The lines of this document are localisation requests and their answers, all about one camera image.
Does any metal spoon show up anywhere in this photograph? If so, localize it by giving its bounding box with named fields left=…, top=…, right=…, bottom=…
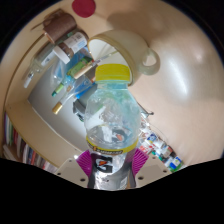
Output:
left=93, top=49, right=119, bottom=68

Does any brown jar with white lid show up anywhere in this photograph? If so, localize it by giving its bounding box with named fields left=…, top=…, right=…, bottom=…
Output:
left=53, top=30, right=89, bottom=65

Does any clear yellow-capped drink bottle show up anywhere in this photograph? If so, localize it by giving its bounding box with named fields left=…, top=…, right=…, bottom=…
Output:
left=83, top=63, right=141, bottom=191

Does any flat round red coaster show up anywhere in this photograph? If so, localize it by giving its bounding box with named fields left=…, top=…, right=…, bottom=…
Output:
left=71, top=0, right=97, bottom=19

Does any brown mug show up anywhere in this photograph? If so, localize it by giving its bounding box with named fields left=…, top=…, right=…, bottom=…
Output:
left=43, top=11, right=77, bottom=44

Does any clear bottle with green cap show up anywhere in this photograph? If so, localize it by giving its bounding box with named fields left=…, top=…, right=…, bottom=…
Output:
left=51, top=81, right=69, bottom=98

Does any white jar with blue lid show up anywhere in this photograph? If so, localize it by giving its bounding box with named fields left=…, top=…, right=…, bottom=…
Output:
left=168, top=156, right=184, bottom=172

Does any clear bottle with gold cap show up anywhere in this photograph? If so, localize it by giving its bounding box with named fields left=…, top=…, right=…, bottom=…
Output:
left=51, top=83, right=84, bottom=115

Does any tall clear glass bottle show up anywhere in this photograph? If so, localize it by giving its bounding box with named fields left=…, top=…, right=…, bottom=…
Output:
left=22, top=43, right=58, bottom=88

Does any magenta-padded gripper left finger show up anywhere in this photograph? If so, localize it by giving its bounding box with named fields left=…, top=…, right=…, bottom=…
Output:
left=54, top=149, right=93, bottom=188

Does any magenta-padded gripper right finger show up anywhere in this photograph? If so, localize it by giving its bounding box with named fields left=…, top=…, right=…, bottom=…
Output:
left=128, top=148, right=173, bottom=189

